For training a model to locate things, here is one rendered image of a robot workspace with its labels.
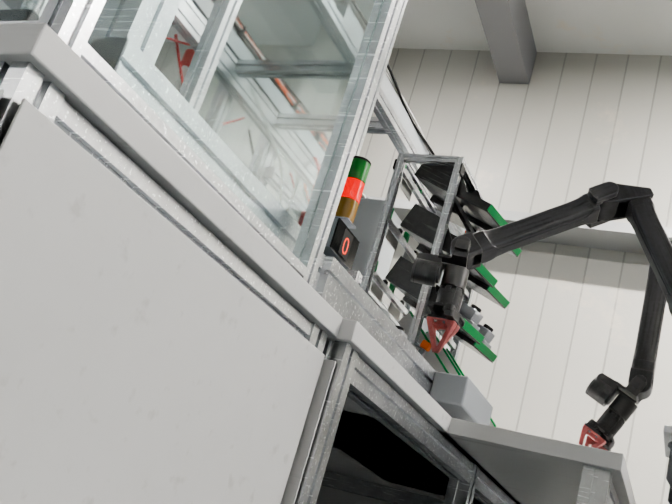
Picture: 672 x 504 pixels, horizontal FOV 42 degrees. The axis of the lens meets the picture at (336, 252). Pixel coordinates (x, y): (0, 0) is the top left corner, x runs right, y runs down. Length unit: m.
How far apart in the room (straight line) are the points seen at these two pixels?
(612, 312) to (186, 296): 4.48
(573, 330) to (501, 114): 1.59
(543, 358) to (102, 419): 4.48
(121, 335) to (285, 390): 0.32
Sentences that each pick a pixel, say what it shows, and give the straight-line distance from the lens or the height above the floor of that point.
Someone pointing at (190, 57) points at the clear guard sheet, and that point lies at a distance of 0.93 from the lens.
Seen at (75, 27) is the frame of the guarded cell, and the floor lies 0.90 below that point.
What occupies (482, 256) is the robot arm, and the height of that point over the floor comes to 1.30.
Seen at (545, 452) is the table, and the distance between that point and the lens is 1.58.
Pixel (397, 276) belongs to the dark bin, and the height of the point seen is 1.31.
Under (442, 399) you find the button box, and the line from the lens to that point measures 1.72.
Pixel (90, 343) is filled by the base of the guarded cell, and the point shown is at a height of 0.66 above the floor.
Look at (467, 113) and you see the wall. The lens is 6.04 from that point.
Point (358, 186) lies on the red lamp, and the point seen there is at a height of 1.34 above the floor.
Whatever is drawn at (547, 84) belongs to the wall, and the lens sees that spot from 6.06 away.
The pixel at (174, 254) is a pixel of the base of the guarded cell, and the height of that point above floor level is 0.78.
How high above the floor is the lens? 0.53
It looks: 20 degrees up
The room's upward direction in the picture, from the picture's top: 17 degrees clockwise
